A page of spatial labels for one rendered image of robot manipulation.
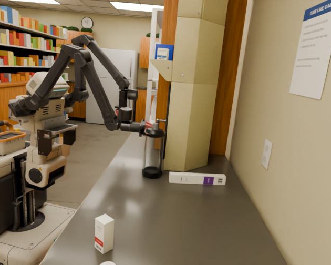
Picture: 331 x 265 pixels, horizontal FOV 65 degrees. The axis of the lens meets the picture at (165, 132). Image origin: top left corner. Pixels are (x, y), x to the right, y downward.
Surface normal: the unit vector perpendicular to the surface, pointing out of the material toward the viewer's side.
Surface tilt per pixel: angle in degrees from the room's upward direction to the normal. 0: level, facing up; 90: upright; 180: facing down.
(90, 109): 90
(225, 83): 90
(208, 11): 90
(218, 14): 90
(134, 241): 0
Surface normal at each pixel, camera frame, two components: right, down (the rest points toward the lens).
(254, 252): 0.08, -0.97
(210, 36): 0.68, 0.23
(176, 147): -0.04, 0.24
